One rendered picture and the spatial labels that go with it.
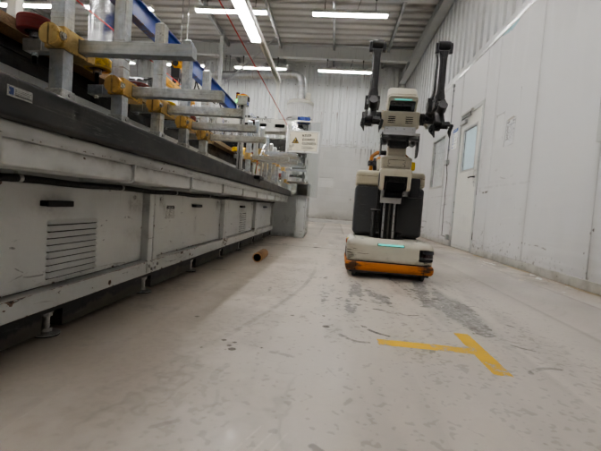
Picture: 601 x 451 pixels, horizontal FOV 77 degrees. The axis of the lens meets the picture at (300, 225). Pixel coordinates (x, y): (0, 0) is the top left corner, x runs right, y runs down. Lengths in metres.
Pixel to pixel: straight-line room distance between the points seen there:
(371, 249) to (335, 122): 9.73
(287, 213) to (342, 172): 6.39
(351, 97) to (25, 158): 11.78
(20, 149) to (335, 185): 11.25
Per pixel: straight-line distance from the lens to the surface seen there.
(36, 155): 1.06
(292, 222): 5.82
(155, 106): 1.51
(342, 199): 11.98
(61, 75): 1.11
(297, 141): 5.74
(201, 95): 1.26
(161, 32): 1.62
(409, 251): 2.79
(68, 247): 1.53
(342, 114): 12.37
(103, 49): 1.12
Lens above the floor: 0.49
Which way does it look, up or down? 3 degrees down
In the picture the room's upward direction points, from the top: 4 degrees clockwise
